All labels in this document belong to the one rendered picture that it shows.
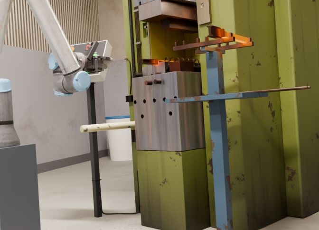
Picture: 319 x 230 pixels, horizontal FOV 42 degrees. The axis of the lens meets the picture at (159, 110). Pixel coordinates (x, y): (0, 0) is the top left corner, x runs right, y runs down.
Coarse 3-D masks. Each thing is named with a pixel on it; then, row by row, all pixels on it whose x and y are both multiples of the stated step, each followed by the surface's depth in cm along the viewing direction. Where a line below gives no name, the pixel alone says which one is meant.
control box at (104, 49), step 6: (90, 42) 281; (102, 42) 277; (108, 42) 278; (78, 48) 282; (84, 48) 280; (96, 48) 276; (102, 48) 274; (108, 48) 277; (84, 54) 277; (102, 54) 272; (108, 54) 277; (96, 72) 265; (102, 72) 267; (96, 78) 268; (102, 78) 267
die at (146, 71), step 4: (148, 64) 253; (160, 64) 245; (164, 64) 243; (196, 64) 262; (144, 68) 255; (148, 68) 253; (152, 68) 250; (156, 68) 248; (160, 68) 245; (164, 68) 243; (144, 72) 255; (148, 72) 253; (152, 72) 250; (156, 72) 248; (164, 72) 243
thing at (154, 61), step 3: (144, 60) 241; (147, 60) 242; (150, 60) 244; (153, 60) 246; (156, 60) 245; (159, 60) 248; (162, 60) 250; (141, 63) 241; (144, 63) 240; (147, 63) 241; (150, 63) 243; (153, 63) 245; (156, 63) 245
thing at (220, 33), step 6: (210, 30) 170; (216, 30) 174; (222, 30) 176; (210, 36) 170; (216, 36) 172; (222, 36) 176; (228, 36) 181; (234, 36) 186; (240, 36) 192; (240, 42) 198
